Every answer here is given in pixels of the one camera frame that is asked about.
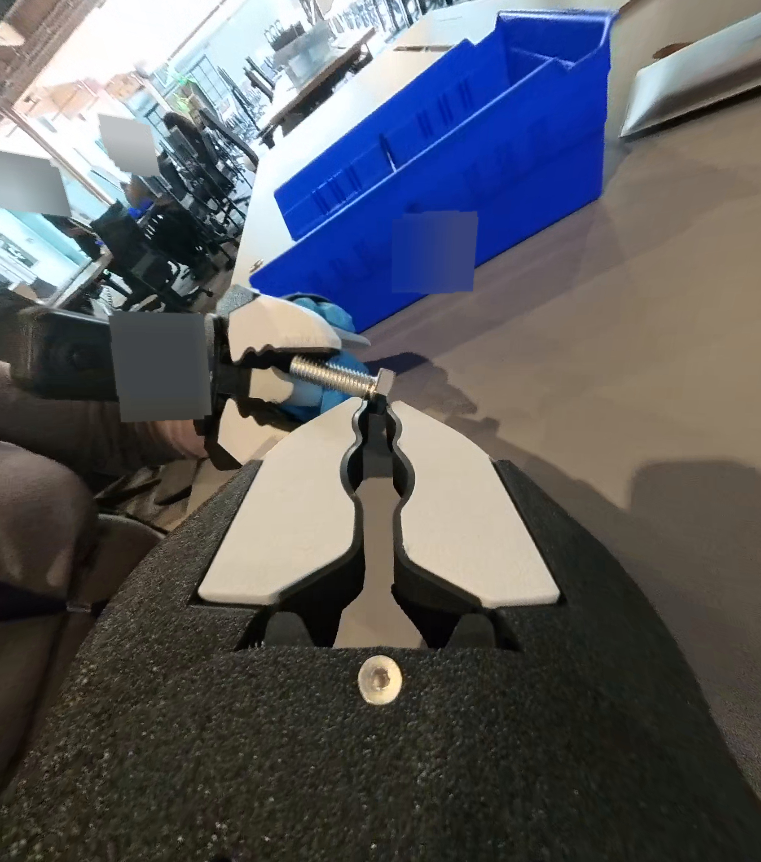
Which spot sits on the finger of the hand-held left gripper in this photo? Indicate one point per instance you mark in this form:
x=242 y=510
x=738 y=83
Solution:
x=262 y=387
x=279 y=323

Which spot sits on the silver hex bolt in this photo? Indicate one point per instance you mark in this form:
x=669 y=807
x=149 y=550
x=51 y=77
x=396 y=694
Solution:
x=333 y=374

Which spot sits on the black office chair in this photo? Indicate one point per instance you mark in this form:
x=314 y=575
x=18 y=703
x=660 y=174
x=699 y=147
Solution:
x=212 y=175

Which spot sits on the blue plastic bin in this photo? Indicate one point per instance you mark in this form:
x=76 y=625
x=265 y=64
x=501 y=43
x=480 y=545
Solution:
x=488 y=135

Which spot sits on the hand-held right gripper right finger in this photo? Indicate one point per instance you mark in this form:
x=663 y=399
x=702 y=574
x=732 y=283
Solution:
x=481 y=532

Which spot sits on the grey pouch with snap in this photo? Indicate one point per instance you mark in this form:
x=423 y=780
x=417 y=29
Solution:
x=710 y=74

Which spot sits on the silver hex nut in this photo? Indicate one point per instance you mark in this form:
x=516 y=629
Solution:
x=375 y=408

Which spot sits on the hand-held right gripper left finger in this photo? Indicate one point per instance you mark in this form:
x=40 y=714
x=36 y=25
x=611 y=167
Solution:
x=272 y=532

